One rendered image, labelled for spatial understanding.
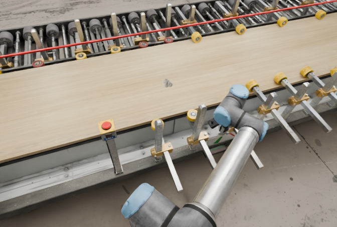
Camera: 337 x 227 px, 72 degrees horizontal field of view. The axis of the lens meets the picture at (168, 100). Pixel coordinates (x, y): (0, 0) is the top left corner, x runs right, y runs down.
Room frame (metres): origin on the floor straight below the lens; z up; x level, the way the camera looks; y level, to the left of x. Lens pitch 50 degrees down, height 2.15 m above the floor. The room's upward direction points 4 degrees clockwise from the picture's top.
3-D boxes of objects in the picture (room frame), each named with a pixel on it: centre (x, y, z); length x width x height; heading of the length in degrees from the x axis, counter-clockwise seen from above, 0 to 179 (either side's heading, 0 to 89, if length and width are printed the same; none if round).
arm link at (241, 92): (0.77, -0.34, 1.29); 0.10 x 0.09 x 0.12; 147
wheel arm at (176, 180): (0.65, -0.02, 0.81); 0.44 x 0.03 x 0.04; 23
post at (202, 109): (0.79, -0.19, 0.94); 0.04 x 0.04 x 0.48; 23
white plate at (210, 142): (0.85, -0.40, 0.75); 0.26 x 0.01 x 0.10; 113
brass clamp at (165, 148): (0.70, 0.02, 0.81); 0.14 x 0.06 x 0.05; 113
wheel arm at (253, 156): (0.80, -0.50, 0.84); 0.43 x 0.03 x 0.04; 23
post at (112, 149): (0.59, 0.28, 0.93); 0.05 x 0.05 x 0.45; 23
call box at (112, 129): (0.59, 0.28, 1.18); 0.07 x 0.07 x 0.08; 23
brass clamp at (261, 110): (1.00, -0.67, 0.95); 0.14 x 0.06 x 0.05; 113
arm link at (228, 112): (0.67, -0.28, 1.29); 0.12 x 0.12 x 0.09; 57
